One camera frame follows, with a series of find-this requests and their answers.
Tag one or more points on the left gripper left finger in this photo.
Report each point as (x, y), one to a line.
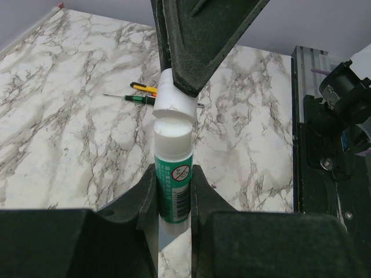
(119, 240)

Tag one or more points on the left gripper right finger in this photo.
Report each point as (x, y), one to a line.
(231, 243)

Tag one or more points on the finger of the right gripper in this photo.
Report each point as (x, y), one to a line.
(194, 37)

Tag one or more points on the green white glue stick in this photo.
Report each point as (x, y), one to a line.
(173, 157)

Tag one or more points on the grey paper envelope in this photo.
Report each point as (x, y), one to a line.
(166, 240)

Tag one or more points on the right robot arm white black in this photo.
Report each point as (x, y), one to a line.
(330, 173)

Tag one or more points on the green handled screwdriver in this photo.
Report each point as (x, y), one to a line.
(135, 99)

